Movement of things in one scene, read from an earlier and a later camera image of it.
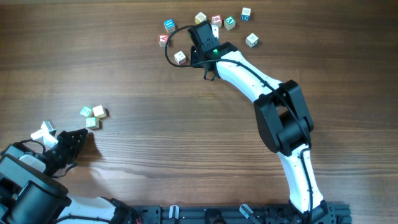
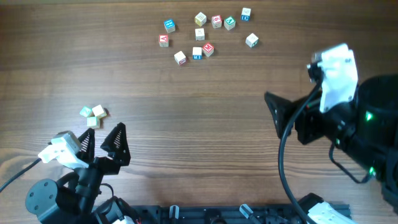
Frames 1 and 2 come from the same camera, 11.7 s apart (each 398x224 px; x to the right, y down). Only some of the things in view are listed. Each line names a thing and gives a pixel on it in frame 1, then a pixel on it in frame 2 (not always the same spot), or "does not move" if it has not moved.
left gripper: [59, 150] -> [101, 163]
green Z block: [86, 111] does not move
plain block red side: [180, 58] does not move
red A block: [163, 40] does not move
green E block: [92, 123] does not move
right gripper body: [207, 66] -> [305, 122]
